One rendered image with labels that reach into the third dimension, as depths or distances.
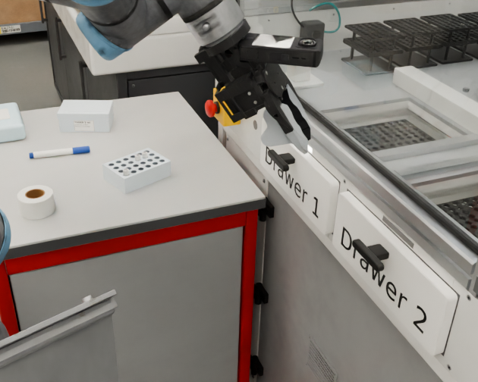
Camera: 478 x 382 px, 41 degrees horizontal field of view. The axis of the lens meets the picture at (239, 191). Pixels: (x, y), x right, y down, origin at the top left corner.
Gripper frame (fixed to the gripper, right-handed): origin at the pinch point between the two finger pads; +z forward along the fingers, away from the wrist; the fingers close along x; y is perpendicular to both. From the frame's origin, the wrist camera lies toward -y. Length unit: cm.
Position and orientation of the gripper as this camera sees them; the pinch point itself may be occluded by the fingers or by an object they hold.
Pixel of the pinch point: (307, 137)
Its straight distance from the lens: 97.2
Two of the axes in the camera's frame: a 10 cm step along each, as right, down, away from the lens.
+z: 5.4, 7.3, 4.1
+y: -8.2, 3.3, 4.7
